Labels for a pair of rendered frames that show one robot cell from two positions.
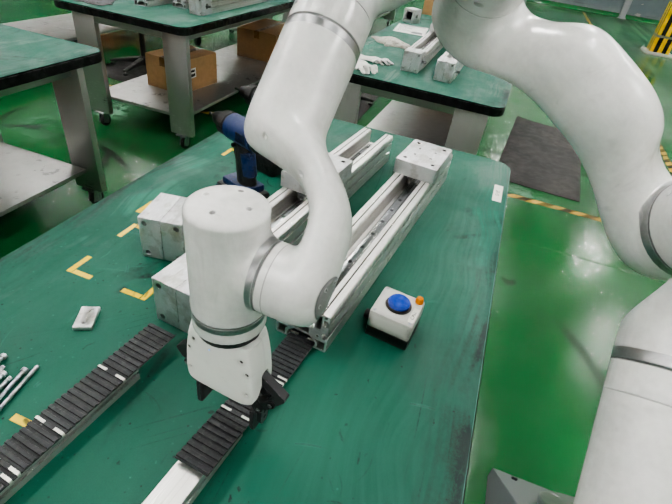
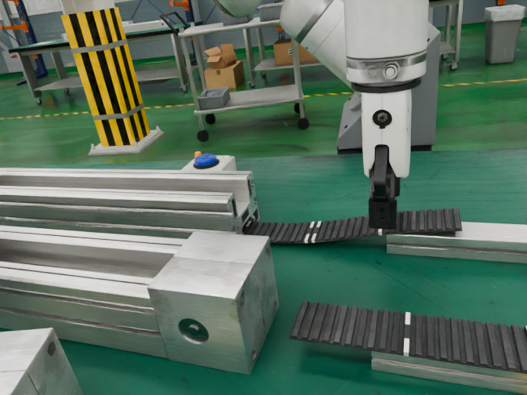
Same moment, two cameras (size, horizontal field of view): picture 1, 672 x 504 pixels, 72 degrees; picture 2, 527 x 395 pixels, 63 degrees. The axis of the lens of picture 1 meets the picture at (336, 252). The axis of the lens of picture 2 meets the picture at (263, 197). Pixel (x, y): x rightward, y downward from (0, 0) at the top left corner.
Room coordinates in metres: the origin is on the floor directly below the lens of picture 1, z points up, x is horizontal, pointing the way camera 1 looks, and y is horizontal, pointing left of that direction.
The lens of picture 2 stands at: (0.52, 0.59, 1.11)
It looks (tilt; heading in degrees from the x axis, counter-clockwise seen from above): 26 degrees down; 271
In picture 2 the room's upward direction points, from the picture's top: 8 degrees counter-clockwise
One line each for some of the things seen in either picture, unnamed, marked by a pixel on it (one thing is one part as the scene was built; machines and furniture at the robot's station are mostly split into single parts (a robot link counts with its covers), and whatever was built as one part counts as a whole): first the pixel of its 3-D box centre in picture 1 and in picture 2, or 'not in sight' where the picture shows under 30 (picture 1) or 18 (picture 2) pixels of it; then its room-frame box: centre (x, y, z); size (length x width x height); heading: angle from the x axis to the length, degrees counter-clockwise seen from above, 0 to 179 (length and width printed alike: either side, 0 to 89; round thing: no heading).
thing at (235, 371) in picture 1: (230, 348); (385, 121); (0.37, 0.11, 0.95); 0.10 x 0.07 x 0.11; 69
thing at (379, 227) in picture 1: (385, 221); (35, 201); (0.93, -0.11, 0.82); 0.80 x 0.10 x 0.09; 159
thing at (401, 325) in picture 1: (391, 315); (207, 180); (0.62, -0.12, 0.81); 0.10 x 0.08 x 0.06; 69
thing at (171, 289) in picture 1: (200, 297); (224, 290); (0.58, 0.22, 0.83); 0.12 x 0.09 x 0.10; 69
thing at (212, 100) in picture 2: not in sight; (240, 69); (0.62, -3.10, 0.50); 1.03 x 0.55 x 1.01; 177
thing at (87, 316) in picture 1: (86, 318); not in sight; (0.53, 0.41, 0.78); 0.05 x 0.03 x 0.01; 11
